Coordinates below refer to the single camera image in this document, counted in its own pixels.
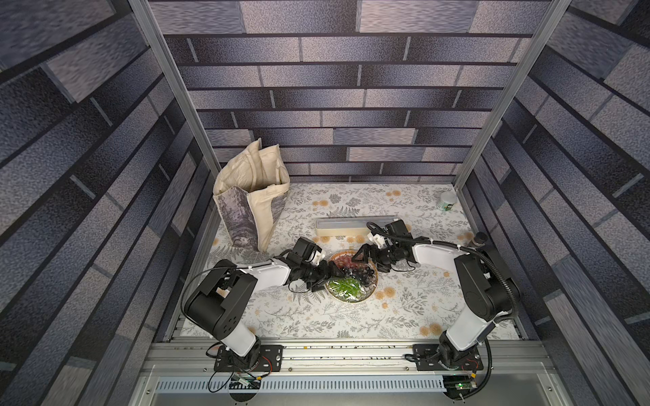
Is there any cream plastic wrap dispenser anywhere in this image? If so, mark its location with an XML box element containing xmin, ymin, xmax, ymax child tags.
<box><xmin>315</xmin><ymin>216</ymin><xmax>399</xmax><ymax>237</ymax></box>

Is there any white green small can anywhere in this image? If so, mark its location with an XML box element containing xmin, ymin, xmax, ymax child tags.
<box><xmin>438</xmin><ymin>191</ymin><xmax>458</xmax><ymax>211</ymax></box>

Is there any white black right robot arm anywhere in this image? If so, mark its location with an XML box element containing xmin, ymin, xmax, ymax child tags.
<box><xmin>353</xmin><ymin>220</ymin><xmax>519</xmax><ymax>353</ymax></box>

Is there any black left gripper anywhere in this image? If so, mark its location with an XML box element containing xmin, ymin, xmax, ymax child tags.
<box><xmin>300</xmin><ymin>259</ymin><xmax>346</xmax><ymax>290</ymax></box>

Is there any right electronics board green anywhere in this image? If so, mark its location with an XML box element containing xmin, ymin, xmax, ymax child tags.
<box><xmin>443</xmin><ymin>375</ymin><xmax>477</xmax><ymax>401</ymax></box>

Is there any black corrugated cable conduit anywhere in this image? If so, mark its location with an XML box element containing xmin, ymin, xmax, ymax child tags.
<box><xmin>366</xmin><ymin>221</ymin><xmax>520</xmax><ymax>326</ymax></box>

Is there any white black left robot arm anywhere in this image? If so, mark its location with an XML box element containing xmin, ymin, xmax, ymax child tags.
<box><xmin>181</xmin><ymin>238</ymin><xmax>345</xmax><ymax>360</ymax></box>

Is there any aluminium front rail frame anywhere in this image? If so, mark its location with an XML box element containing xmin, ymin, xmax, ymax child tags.
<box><xmin>130</xmin><ymin>338</ymin><xmax>573</xmax><ymax>405</ymax></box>

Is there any left electronics board with wires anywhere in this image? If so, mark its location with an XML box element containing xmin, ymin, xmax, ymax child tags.
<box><xmin>208</xmin><ymin>372</ymin><xmax>269</xmax><ymax>393</ymax></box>

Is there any green grape bunch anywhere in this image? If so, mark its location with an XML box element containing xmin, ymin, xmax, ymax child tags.
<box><xmin>327</xmin><ymin>277</ymin><xmax>364</xmax><ymax>303</ymax></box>

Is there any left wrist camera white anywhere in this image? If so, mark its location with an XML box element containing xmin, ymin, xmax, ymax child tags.
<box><xmin>309</xmin><ymin>247</ymin><xmax>325</xmax><ymax>267</ymax></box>

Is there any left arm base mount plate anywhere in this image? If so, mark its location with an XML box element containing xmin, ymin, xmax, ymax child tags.
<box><xmin>213</xmin><ymin>344</ymin><xmax>284</xmax><ymax>373</ymax></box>

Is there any black grape bunch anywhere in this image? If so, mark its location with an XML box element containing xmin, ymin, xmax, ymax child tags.
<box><xmin>345</xmin><ymin>264</ymin><xmax>377</xmax><ymax>286</ymax></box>

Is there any red grape bunch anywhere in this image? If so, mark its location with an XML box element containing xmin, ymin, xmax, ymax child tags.
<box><xmin>331</xmin><ymin>251</ymin><xmax>366</xmax><ymax>271</ymax></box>

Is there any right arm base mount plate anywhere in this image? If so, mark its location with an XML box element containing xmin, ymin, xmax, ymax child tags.
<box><xmin>405</xmin><ymin>343</ymin><xmax>484</xmax><ymax>372</ymax></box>

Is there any dark pepper shaker bottle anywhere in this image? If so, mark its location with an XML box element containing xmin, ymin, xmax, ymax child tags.
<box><xmin>467</xmin><ymin>232</ymin><xmax>489</xmax><ymax>249</ymax></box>

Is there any patterned plate with rim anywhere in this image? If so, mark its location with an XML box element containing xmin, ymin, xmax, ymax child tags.
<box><xmin>324</xmin><ymin>249</ymin><xmax>380</xmax><ymax>304</ymax></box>

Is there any beige canvas tote bag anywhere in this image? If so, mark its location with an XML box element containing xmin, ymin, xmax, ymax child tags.
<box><xmin>213</xmin><ymin>140</ymin><xmax>290</xmax><ymax>252</ymax></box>

